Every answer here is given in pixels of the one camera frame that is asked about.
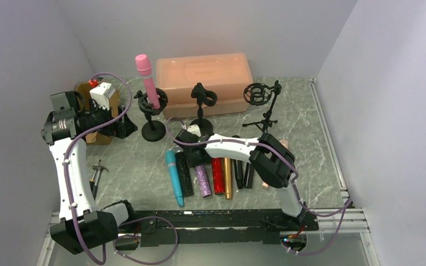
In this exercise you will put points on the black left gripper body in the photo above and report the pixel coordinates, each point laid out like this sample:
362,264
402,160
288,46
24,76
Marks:
121,127

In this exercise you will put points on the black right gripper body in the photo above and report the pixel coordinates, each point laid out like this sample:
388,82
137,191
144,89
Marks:
183,139

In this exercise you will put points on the red glitter microphone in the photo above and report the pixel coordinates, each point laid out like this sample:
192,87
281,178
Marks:
218,179

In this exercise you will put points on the blue plastic microphone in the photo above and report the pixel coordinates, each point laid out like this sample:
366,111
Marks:
174,177

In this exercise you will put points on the black glitter microphone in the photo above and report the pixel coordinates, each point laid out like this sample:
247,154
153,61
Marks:
184,174

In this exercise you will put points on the purple glitter microphone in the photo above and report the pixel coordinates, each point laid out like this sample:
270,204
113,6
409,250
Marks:
203,182

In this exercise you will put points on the gold microphone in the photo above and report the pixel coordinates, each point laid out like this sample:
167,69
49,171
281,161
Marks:
227,168

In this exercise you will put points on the slim black microphone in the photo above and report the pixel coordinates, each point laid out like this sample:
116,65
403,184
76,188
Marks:
239,174

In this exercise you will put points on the black silver-head microphone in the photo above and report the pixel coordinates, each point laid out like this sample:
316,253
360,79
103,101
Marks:
248,177

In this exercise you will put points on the black clip round-base stand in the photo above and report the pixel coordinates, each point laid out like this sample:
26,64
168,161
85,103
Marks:
207,98

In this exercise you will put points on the pink microphone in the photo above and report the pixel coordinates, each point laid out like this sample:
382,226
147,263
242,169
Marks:
143,66

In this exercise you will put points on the peach beige microphone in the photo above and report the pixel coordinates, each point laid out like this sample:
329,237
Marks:
285,143

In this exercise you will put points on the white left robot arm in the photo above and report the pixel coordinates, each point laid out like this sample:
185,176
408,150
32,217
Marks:
83,225

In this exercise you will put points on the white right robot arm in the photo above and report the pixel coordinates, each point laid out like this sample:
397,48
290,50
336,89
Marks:
273,162

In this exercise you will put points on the grey metal hammer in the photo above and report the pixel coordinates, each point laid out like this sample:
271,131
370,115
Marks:
98,169

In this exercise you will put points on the pink plastic storage box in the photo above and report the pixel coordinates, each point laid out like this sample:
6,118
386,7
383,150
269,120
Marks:
225,74

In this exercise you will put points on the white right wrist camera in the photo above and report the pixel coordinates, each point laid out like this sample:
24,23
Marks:
194,129

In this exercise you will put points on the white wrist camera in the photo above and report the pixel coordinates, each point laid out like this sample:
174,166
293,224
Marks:
194,129
102,94

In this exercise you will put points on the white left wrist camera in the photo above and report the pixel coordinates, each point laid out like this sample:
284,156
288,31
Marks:
102,94

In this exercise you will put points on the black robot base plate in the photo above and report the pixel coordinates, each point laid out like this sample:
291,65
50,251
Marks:
266,226

